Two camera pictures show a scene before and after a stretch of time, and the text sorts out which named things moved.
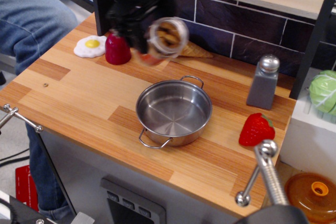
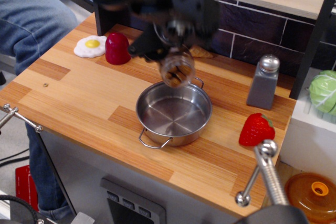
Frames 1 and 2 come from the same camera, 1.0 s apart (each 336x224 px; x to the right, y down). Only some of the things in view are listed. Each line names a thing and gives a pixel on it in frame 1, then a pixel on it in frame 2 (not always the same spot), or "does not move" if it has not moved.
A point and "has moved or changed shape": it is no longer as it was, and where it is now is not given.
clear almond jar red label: (167, 38) has moved or changed shape
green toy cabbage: (322, 92) does not move
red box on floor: (25, 188) does not move
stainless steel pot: (175, 110) does not move
